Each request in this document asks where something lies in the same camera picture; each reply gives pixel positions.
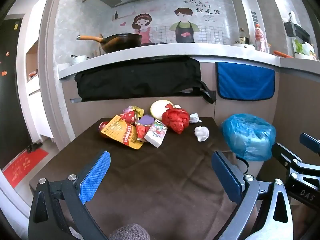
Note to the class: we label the small red wrapper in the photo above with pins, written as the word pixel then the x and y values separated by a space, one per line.
pixel 141 130

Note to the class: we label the orange carrot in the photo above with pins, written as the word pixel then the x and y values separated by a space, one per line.
pixel 282 54

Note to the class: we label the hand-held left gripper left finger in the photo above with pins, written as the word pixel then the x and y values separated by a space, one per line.
pixel 96 175

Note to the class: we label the red plastic bag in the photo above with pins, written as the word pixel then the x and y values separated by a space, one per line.
pixel 176 120

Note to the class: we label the red drink can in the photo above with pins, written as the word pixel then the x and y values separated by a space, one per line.
pixel 103 128

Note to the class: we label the dark sauce bottle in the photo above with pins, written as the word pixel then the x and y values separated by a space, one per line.
pixel 243 38

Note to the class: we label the white pot with greens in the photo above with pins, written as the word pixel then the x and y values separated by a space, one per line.
pixel 303 52

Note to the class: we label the black cloth bag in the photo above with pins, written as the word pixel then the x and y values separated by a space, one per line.
pixel 140 78

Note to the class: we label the red label plastic bottle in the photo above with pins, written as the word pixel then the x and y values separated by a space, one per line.
pixel 261 38

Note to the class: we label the white bowl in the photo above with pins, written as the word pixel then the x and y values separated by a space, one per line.
pixel 79 59

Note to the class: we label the purple scouring sponge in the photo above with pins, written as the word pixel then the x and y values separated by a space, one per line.
pixel 145 120

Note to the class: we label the blue towel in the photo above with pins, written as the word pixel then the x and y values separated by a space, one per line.
pixel 245 80

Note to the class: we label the yellow snack packet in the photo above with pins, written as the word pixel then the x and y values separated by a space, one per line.
pixel 122 133

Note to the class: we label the crumpled white tissue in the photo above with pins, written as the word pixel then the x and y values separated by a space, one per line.
pixel 195 117
pixel 201 133

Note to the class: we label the round yellow sponge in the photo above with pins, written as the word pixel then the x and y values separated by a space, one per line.
pixel 160 108

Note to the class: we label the red patterned paper cup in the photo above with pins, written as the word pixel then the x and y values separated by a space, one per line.
pixel 128 116

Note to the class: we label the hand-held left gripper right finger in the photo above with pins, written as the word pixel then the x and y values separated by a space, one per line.
pixel 226 177

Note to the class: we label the grey knitted cloth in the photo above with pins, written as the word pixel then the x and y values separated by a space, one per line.
pixel 128 233

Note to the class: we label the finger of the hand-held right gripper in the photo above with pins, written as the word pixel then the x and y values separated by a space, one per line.
pixel 308 140
pixel 285 155

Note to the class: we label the cartoon wall sticker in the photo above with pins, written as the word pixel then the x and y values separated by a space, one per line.
pixel 183 26

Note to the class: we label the blue plastic bin bag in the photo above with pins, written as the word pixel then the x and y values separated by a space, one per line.
pixel 247 136

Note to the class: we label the black wall rack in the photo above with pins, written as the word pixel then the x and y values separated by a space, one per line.
pixel 297 31

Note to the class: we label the dark slippers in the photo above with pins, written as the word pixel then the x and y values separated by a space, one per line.
pixel 34 147

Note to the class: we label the black refrigerator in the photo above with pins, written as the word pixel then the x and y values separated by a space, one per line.
pixel 12 92

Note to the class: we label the black wok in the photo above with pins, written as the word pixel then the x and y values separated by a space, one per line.
pixel 122 42

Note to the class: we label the white kitchen countertop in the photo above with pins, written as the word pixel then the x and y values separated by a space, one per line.
pixel 175 51

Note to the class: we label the purple snack wrapper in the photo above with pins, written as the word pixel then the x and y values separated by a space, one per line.
pixel 135 110

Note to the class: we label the red door mat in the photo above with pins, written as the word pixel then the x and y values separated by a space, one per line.
pixel 22 166

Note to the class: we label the white pink tissue packet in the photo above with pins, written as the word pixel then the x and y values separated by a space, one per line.
pixel 156 133

